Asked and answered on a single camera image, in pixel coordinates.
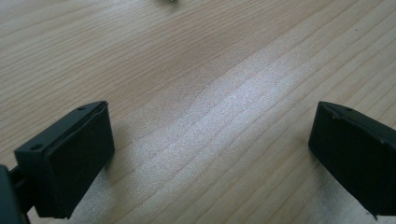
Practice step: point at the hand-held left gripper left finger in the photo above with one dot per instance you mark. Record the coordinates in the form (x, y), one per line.
(68, 155)

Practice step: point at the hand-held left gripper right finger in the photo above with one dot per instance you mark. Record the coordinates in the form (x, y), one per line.
(358, 155)

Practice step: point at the green towel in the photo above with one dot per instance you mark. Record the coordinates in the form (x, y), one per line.
(170, 1)

